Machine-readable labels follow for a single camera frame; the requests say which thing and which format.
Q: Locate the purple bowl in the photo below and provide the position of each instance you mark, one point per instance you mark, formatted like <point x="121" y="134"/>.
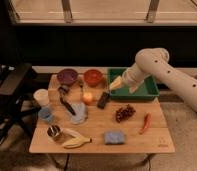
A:
<point x="67" y="76"/>

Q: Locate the red bowl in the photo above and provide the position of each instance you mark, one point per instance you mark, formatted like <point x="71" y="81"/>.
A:
<point x="93" y="77"/>

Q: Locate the white cup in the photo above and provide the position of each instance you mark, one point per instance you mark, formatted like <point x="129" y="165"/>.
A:
<point x="41" y="96"/>

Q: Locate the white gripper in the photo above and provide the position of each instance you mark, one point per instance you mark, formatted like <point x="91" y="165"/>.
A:
<point x="133" y="77"/>

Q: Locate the blue sponge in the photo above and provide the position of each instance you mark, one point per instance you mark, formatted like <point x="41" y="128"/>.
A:
<point x="114" y="137"/>

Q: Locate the silver fork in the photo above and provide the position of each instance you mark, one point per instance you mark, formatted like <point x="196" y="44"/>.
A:
<point x="81" y="85"/>

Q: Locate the brown tin can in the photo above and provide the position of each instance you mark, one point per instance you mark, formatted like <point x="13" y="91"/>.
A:
<point x="54" y="132"/>

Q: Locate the yellow banana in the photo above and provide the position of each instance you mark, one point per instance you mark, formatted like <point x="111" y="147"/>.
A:
<point x="76" y="140"/>

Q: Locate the apple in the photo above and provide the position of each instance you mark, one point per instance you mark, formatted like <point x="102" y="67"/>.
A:
<point x="87" y="98"/>

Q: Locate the black rectangular block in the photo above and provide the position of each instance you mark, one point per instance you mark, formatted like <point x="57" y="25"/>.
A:
<point x="103" y="100"/>

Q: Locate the blue plastic cup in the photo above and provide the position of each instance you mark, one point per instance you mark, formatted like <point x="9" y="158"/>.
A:
<point x="45" y="114"/>

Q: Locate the red chili pepper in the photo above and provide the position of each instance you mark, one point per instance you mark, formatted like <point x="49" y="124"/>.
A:
<point x="146" y="125"/>

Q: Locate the black office chair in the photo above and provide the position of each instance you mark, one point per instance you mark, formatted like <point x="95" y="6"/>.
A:
<point x="12" y="94"/>

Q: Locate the bunch of dark grapes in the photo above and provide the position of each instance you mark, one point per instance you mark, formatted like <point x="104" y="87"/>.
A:
<point x="124" y="113"/>

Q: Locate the wooden folding table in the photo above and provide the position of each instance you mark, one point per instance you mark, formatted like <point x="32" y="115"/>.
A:
<point x="156" y="139"/>

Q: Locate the green plastic bin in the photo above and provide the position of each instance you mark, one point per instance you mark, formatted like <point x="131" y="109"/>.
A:
<point x="147" y="91"/>

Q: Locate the clear plastic cup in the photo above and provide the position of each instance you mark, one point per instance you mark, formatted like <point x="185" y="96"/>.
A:
<point x="81" y="113"/>

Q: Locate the black handled brush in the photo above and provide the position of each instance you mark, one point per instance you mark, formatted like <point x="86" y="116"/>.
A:
<point x="64" y="101"/>

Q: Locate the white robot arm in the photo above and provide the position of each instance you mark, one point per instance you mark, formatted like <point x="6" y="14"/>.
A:
<point x="154" y="61"/>

